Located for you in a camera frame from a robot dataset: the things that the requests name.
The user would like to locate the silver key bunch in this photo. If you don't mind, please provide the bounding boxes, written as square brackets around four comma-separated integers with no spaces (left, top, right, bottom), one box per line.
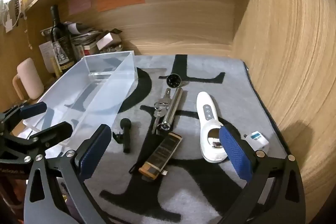
[152,88,172,134]

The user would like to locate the black round dotted disc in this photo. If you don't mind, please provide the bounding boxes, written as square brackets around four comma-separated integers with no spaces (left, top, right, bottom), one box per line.
[167,74,182,88]

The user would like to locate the dark wine bottle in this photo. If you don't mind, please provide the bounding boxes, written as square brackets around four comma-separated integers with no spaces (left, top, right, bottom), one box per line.
[50,5,77,73]

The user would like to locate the yellow card strip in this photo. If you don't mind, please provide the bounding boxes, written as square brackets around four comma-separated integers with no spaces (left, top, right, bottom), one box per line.
[54,57,63,75]

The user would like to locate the pink handled mug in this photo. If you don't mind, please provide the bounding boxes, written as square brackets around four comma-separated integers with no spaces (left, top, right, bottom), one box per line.
[13,58,45,101]

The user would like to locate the small white open carton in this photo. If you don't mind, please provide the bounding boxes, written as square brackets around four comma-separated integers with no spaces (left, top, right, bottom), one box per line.
[96,32,122,50]

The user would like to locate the silver metal flashlight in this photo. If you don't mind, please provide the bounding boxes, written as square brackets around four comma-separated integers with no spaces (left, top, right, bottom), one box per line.
[161,88,184,132]

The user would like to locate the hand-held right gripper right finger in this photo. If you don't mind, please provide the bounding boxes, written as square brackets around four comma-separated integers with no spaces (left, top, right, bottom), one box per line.
[219,124,306,224]

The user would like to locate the stack of books and papers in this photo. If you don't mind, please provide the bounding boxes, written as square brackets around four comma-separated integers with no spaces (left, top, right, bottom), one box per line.
[64,21,124,56]

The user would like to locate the black foam-tip microphone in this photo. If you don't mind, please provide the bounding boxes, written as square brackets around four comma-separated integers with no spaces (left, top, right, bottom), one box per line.
[112,118,132,153]

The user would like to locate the brown black rectangular case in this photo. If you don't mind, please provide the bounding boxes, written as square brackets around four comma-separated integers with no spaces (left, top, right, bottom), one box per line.
[129,132,183,178]

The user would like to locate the white plug adapter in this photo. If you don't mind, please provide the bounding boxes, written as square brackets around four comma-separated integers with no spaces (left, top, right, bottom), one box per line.
[243,131,270,153]

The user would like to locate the clear plastic storage box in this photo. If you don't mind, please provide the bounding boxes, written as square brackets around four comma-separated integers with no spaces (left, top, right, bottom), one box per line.
[23,51,138,153]

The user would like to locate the hanging hairbrush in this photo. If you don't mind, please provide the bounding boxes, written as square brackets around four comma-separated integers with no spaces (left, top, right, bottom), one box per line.
[11,0,22,27]

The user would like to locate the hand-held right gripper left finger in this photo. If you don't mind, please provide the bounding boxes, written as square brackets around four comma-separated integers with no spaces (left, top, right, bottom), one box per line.
[24,124,113,224]

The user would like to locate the pink sticky note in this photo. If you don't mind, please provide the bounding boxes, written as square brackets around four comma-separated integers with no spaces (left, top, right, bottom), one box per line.
[68,0,91,16]

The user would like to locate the beaded hanging cord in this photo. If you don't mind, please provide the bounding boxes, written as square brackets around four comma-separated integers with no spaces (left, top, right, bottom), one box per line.
[24,9,32,51]

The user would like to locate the white paper note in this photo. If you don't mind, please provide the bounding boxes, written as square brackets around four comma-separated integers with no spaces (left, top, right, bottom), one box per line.
[39,42,57,73]

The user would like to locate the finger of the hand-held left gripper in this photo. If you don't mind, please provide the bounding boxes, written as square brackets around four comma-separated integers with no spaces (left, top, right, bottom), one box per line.
[0,102,48,135]
[0,121,73,163]

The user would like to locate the grey black printed mat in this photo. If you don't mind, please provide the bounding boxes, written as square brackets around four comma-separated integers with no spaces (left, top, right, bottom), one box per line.
[24,54,289,224]

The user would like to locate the white handheld beauty device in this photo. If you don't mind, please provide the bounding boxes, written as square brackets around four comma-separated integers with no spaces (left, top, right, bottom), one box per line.
[197,91,230,163]

